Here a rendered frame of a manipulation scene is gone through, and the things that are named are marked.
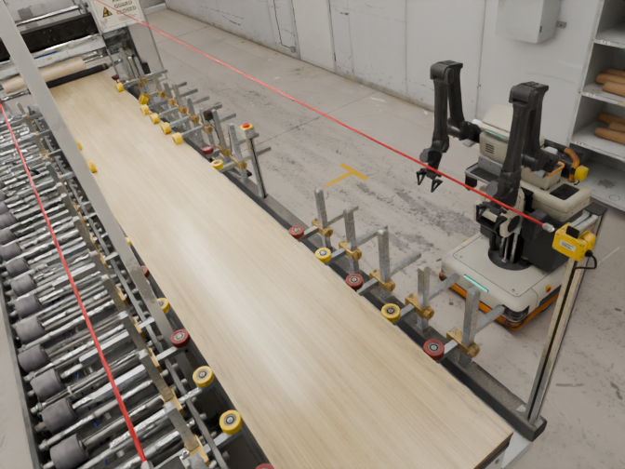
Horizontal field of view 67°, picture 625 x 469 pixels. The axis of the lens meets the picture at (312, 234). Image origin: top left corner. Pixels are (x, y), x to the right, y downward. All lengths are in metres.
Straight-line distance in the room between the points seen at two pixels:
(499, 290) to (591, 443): 0.89
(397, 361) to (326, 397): 0.31
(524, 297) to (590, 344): 0.49
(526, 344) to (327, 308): 1.48
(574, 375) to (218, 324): 2.01
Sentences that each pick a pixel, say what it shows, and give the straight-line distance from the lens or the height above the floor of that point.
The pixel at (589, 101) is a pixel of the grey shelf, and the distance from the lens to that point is 4.17.
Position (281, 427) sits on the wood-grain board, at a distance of 1.82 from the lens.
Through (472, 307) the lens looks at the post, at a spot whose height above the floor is 1.09.
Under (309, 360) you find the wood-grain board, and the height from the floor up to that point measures 0.90.
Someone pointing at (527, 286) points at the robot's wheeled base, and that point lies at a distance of 3.11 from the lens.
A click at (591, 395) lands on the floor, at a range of 3.08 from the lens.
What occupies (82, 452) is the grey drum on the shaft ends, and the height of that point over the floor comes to 0.83.
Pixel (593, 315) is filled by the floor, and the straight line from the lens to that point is 3.44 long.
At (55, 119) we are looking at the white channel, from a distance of 1.72.
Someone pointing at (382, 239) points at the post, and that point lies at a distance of 2.09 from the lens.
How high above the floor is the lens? 2.48
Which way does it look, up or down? 39 degrees down
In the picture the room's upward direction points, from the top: 10 degrees counter-clockwise
